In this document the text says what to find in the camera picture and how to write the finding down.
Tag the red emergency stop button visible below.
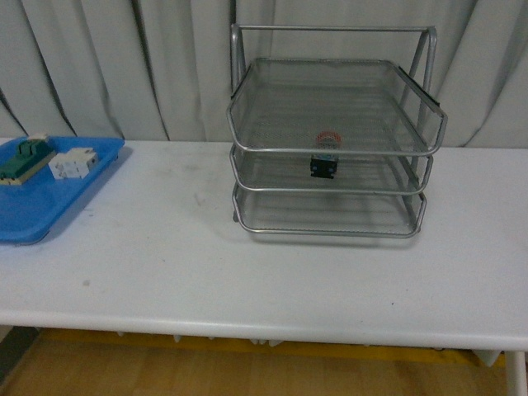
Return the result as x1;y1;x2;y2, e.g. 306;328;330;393
310;131;342;179

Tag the silver mesh three-tier rack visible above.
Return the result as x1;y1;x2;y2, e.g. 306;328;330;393
227;23;447;238

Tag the white curtain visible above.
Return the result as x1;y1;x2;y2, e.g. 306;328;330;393
1;1;527;148

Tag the white circuit breaker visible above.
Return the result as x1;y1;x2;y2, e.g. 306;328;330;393
48;148;99;180

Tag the blue plastic tray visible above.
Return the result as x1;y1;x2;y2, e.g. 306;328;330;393
1;137;124;244

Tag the white table leg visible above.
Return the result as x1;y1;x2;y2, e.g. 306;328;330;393
504;351;527;396

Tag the green knife switch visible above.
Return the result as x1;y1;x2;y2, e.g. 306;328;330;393
1;134;56;186

